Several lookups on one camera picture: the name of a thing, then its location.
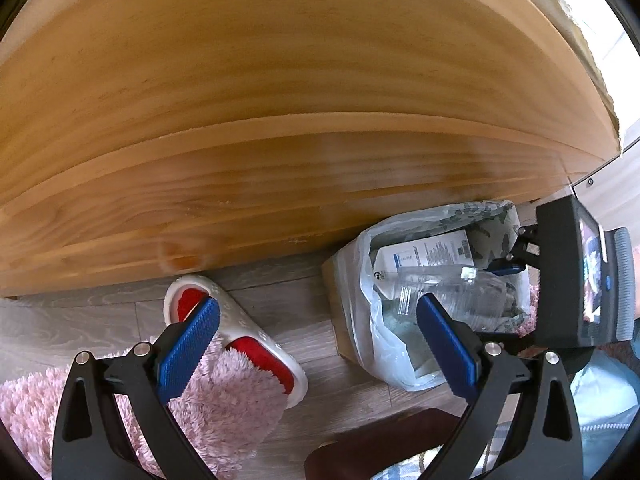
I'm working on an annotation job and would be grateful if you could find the bin with floral plastic liner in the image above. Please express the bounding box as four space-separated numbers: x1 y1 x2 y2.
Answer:
321 200 533 393

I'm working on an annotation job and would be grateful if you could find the light blue jacket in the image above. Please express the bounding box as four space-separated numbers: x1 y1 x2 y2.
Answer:
570 347 640 466

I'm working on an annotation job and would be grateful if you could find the clear plastic container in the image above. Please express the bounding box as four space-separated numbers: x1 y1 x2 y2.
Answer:
395 266 516 333

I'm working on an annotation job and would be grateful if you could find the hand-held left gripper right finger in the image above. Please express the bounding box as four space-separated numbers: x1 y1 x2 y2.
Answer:
416 294 585 480

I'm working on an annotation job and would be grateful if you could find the blue plaid cloth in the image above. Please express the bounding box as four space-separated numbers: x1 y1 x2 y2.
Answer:
387 442 501 480

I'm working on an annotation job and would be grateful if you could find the dark brown stool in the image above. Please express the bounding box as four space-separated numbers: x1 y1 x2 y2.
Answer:
305 407 471 480

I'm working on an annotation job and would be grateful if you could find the wooden bed frame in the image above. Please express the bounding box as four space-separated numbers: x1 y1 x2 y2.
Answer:
0 0 623 301

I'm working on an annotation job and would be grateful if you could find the white milk carton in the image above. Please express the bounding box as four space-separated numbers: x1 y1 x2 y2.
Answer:
372 230 476 301

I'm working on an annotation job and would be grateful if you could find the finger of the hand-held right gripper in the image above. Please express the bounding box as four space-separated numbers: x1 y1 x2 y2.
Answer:
487 257 538 277
514 225 542 260

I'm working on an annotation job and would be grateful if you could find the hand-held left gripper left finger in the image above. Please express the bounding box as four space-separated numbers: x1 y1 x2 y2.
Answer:
51 296 222 480

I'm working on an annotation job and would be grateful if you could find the white red slipper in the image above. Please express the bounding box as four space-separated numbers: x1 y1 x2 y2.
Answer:
164 275 308 410

